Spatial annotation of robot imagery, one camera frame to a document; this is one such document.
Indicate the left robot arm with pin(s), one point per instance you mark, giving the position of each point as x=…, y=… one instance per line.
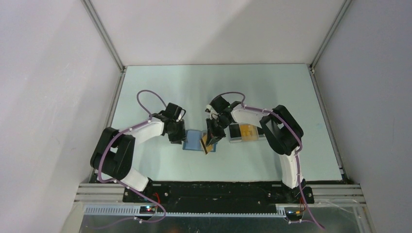
x=114, y=154

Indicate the clear acrylic card tray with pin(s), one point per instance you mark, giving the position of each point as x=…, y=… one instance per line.
x=260, y=133

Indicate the blue leather card holder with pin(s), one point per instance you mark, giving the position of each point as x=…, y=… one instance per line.
x=192, y=141

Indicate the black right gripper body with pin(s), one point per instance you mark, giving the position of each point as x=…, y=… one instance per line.
x=219, y=124

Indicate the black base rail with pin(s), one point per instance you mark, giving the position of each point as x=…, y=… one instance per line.
x=221, y=197

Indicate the gold credit card stack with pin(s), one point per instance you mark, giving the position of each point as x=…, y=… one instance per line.
x=249, y=133

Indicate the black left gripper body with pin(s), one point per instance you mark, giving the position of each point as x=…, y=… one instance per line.
x=179, y=127

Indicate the black credit card stack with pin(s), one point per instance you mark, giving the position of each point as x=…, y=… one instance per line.
x=234, y=131

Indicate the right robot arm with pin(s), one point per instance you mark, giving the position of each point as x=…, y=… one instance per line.
x=281, y=130

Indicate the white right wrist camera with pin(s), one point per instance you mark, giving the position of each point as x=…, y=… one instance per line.
x=209, y=108

